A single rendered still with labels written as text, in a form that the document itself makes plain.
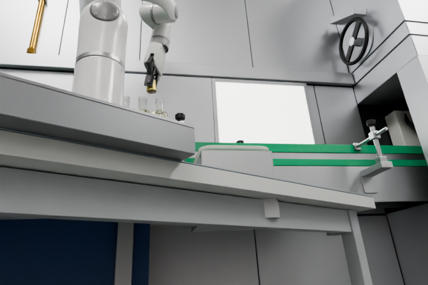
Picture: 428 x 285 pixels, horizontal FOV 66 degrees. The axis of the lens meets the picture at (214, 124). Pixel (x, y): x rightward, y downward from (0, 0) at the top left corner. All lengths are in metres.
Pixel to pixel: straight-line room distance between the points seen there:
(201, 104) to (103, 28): 0.71
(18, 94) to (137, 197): 0.24
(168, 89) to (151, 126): 0.84
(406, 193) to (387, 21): 0.68
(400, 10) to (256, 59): 0.59
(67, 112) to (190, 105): 0.89
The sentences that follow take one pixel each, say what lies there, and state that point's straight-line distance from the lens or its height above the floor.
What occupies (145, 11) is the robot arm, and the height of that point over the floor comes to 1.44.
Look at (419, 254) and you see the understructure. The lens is 1.42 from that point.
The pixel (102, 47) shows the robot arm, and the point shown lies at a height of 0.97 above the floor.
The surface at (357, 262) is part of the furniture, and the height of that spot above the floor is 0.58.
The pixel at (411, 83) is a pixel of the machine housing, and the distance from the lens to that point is 1.41.
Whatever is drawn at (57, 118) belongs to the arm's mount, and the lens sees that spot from 0.47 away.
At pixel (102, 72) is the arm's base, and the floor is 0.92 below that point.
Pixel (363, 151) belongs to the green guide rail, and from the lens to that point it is 1.30.
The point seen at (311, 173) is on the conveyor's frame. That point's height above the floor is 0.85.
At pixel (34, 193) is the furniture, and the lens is 0.52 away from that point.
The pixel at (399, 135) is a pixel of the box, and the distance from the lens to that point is 1.62.
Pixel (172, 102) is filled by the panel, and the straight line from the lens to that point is 1.32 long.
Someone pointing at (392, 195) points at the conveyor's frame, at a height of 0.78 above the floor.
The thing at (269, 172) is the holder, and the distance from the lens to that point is 0.78.
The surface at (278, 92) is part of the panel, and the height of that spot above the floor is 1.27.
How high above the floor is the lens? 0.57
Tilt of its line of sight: 24 degrees up
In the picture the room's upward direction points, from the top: 3 degrees counter-clockwise
